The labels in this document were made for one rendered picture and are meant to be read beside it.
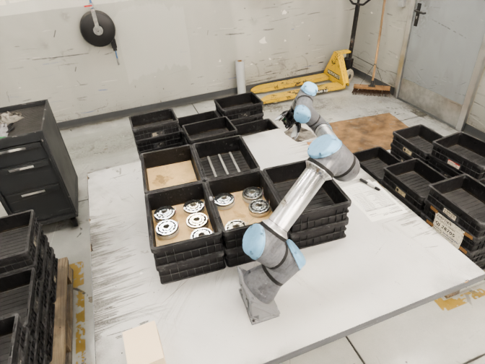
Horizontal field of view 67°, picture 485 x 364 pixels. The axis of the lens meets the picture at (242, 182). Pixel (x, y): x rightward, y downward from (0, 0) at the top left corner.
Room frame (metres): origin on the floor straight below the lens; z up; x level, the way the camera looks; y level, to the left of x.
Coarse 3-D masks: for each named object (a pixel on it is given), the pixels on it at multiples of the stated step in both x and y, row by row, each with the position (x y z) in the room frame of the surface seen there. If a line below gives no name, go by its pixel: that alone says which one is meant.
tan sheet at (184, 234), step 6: (180, 204) 1.46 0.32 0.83; (180, 210) 1.42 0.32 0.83; (180, 216) 1.37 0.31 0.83; (186, 216) 1.37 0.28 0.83; (156, 222) 1.34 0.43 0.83; (180, 222) 1.33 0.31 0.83; (210, 222) 1.31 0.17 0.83; (180, 228) 1.29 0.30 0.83; (186, 228) 1.28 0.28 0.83; (210, 228) 1.27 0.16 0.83; (156, 234) 1.26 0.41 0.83; (180, 234) 1.25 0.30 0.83; (186, 234) 1.24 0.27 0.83; (156, 240) 1.22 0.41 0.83; (162, 240) 1.21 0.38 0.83; (168, 240) 1.21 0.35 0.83; (174, 240) 1.21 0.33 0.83
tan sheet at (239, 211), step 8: (240, 192) 1.53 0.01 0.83; (240, 200) 1.46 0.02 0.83; (232, 208) 1.41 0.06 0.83; (240, 208) 1.40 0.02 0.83; (224, 216) 1.35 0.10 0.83; (232, 216) 1.35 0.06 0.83; (240, 216) 1.34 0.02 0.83; (248, 216) 1.34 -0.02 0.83; (224, 224) 1.29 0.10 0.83; (248, 224) 1.28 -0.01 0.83
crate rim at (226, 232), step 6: (240, 174) 1.55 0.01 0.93; (246, 174) 1.55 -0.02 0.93; (264, 174) 1.53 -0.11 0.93; (210, 180) 1.52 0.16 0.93; (216, 180) 1.52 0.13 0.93; (264, 180) 1.49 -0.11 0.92; (270, 186) 1.43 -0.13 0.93; (210, 192) 1.43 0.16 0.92; (276, 198) 1.33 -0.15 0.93; (216, 204) 1.32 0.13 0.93; (216, 210) 1.28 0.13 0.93; (222, 222) 1.19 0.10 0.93; (258, 222) 1.18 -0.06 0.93; (222, 228) 1.16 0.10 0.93; (234, 228) 1.15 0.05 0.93; (240, 228) 1.15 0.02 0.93; (246, 228) 1.15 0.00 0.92; (222, 234) 1.14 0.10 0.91; (228, 234) 1.13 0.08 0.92; (234, 234) 1.14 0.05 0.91
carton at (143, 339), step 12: (144, 324) 0.83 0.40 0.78; (132, 336) 0.79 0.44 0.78; (144, 336) 0.78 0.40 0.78; (156, 336) 0.78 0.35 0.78; (132, 348) 0.74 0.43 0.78; (144, 348) 0.73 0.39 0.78; (156, 348) 0.73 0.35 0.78; (132, 360) 0.69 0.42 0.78; (144, 360) 0.69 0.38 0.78; (156, 360) 0.69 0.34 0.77
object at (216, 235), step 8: (192, 184) 1.50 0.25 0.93; (152, 192) 1.45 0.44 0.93; (160, 192) 1.45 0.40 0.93; (208, 192) 1.42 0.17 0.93; (208, 200) 1.36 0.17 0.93; (216, 216) 1.24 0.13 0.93; (216, 224) 1.19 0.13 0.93; (152, 240) 1.11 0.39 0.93; (184, 240) 1.10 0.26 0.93; (192, 240) 1.10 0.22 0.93; (200, 240) 1.11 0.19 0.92; (208, 240) 1.11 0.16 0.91; (152, 248) 1.07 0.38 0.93; (160, 248) 1.07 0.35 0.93; (168, 248) 1.08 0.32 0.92
